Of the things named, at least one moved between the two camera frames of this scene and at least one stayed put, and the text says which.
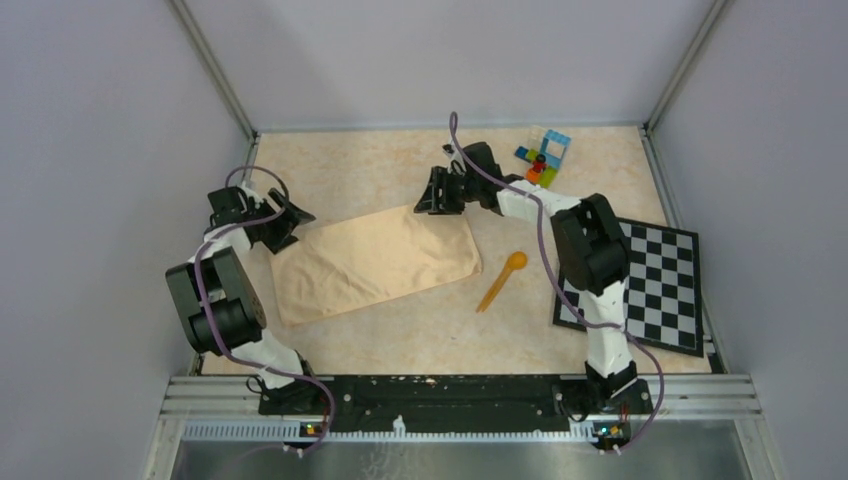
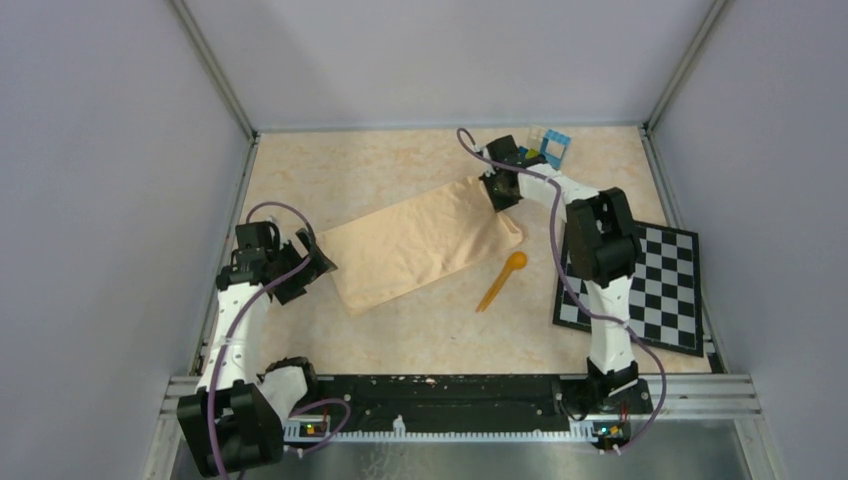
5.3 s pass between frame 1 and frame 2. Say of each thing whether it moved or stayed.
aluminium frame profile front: stayed
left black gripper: moved
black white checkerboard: stayed
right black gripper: moved
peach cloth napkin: moved
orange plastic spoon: stayed
